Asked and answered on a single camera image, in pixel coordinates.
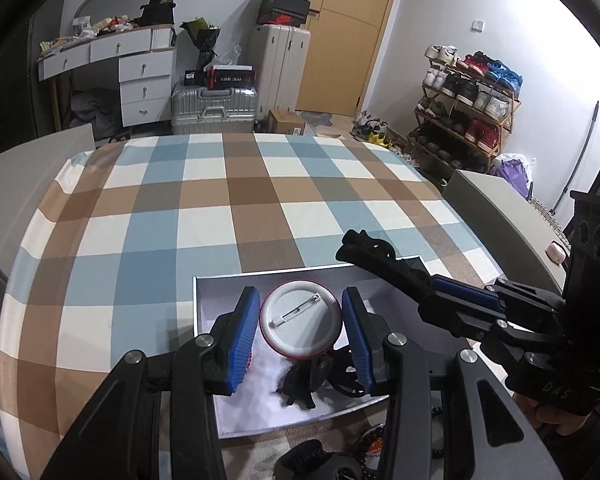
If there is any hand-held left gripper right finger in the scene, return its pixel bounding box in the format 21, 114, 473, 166
341, 286, 563, 480

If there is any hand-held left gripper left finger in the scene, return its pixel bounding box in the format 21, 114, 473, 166
42, 286, 262, 480

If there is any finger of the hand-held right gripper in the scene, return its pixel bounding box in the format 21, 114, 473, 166
430, 274, 566, 331
417, 292, 513, 342

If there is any round pin badge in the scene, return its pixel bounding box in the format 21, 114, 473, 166
259, 280, 343, 361

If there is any white cardboard box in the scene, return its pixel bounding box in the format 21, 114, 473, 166
192, 255, 473, 442

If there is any black hair claw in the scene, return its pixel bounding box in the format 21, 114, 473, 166
275, 352, 333, 411
275, 439, 366, 480

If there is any black bow hair clip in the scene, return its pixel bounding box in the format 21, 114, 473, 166
336, 229, 433, 306

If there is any person's right hand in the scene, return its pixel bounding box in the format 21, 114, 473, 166
512, 392, 600, 438

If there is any grey upholstered bench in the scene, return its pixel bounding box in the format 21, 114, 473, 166
0, 122, 97, 267
440, 169, 572, 291

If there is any pink earbud case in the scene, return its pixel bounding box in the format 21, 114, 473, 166
545, 241, 569, 265

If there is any small orange round badge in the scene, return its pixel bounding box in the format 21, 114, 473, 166
359, 424, 387, 466

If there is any purple bag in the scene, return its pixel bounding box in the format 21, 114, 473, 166
492, 152, 537, 197

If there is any long black stick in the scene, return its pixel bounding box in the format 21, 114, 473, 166
552, 101, 600, 211

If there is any pile of floor shoes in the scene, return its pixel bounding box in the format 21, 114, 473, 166
350, 110, 416, 157

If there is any wooden shoe rack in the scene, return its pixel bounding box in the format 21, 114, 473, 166
407, 67, 523, 176

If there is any shoe rack with shoes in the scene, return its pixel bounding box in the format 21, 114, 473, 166
415, 44, 523, 171

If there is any small cardboard box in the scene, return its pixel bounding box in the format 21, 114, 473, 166
267, 109, 306, 136

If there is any silver hard suitcase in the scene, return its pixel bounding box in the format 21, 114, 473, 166
171, 86, 259, 136

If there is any black and red box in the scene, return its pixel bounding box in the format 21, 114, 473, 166
205, 65, 257, 89

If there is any white upright suitcase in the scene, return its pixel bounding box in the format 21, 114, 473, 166
252, 24, 312, 121

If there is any grey clothes pile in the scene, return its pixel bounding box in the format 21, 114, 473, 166
70, 87, 123, 134

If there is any wooden door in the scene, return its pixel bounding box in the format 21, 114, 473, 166
294, 0, 406, 116

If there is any white desk with drawers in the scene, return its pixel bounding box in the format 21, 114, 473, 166
36, 25, 178, 128

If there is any dark wrapped bouquet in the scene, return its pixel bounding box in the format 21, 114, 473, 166
180, 17, 221, 68

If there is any black shoe box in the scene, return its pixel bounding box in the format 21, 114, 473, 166
256, 0, 311, 28

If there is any black bag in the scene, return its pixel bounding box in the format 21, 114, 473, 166
139, 0, 182, 28

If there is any desk clutter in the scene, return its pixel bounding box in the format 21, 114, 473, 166
39, 14, 141, 54

